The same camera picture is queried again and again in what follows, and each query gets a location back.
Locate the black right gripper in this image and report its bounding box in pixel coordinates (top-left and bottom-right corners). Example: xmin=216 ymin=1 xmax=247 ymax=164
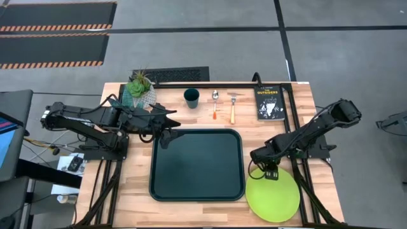
xmin=249 ymin=139 xmax=282 ymax=181

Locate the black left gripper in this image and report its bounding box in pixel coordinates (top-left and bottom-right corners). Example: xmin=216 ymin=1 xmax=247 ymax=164
xmin=127 ymin=103 xmax=186 ymax=149

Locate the lime green round plate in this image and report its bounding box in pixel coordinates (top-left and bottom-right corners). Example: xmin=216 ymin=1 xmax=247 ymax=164
xmin=245 ymin=165 xmax=301 ymax=223

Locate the dark green cup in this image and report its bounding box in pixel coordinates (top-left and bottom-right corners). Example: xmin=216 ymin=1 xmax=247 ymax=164
xmin=183 ymin=88 xmax=200 ymax=109

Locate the spoon with orange handle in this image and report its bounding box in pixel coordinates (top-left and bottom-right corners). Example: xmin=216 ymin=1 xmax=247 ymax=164
xmin=212 ymin=90 xmax=220 ymax=121

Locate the fork with pale orange handle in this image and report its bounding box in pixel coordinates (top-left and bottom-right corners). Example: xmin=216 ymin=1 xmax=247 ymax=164
xmin=230 ymin=94 xmax=237 ymax=125

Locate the dark green plastic tray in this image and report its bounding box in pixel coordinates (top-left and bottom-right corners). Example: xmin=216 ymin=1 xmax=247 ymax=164
xmin=148 ymin=128 xmax=246 ymax=202

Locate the succulent in triangle-patterned pot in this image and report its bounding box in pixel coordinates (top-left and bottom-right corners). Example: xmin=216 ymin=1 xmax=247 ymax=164
xmin=125 ymin=69 xmax=158 ymax=110

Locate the black floor grille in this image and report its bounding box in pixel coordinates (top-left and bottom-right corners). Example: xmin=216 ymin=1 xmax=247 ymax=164
xmin=130 ymin=66 xmax=210 ymax=83

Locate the black paperback book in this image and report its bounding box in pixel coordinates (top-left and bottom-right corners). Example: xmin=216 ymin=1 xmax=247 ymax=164
xmin=254 ymin=85 xmax=286 ymax=121

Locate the black handheld controller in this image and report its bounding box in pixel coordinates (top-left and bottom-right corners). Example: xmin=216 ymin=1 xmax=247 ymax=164
xmin=67 ymin=155 xmax=84 ymax=173

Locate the white paper sheet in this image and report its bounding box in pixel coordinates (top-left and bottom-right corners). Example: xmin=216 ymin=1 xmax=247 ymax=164
xmin=50 ymin=152 xmax=86 ymax=195

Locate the clear plastic bottle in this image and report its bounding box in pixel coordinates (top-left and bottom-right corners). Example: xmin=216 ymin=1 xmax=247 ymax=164
xmin=56 ymin=193 xmax=78 ymax=205

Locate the black side desk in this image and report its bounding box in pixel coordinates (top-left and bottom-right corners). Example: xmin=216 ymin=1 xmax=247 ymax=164
xmin=0 ymin=158 xmax=83 ymax=229

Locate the black hazard-striped floor mat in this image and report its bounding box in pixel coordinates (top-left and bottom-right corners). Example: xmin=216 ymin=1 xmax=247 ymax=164
xmin=0 ymin=32 xmax=110 ymax=70
xmin=0 ymin=1 xmax=118 ymax=32

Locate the computer monitor with lit screen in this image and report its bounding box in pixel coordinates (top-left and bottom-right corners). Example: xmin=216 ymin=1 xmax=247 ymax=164
xmin=0 ymin=89 xmax=34 ymax=183

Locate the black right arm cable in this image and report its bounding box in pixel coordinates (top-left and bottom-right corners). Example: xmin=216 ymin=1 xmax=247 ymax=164
xmin=247 ymin=158 xmax=268 ymax=181

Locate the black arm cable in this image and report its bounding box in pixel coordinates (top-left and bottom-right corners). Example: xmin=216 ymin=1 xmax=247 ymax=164
xmin=79 ymin=93 xmax=128 ymax=115
xmin=247 ymin=158 xmax=268 ymax=181

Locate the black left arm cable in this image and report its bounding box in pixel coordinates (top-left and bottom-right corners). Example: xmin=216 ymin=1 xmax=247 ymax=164
xmin=79 ymin=93 xmax=128 ymax=115

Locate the yellow floor cable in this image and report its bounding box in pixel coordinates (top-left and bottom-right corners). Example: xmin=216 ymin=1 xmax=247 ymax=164
xmin=24 ymin=136 xmax=69 ymax=156

